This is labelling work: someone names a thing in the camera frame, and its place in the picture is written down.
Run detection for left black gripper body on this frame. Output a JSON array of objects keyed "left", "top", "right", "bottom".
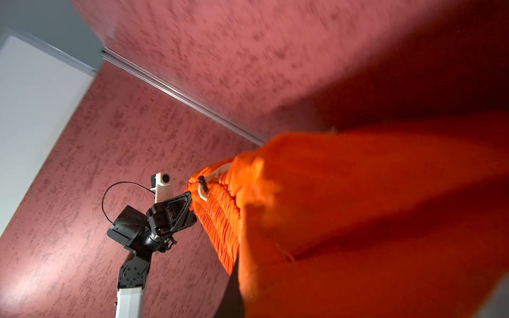
[{"left": 107, "top": 198, "right": 179, "bottom": 254}]

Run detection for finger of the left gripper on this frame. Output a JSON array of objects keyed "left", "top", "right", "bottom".
[{"left": 163, "top": 192, "right": 198, "bottom": 234}]

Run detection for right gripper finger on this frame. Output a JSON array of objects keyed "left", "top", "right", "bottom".
[{"left": 214, "top": 258, "right": 245, "bottom": 318}]

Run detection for orange shorts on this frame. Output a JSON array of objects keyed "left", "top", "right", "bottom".
[{"left": 186, "top": 111, "right": 508, "bottom": 317}]

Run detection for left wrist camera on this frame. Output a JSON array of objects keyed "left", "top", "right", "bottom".
[{"left": 151, "top": 172, "right": 174, "bottom": 204}]

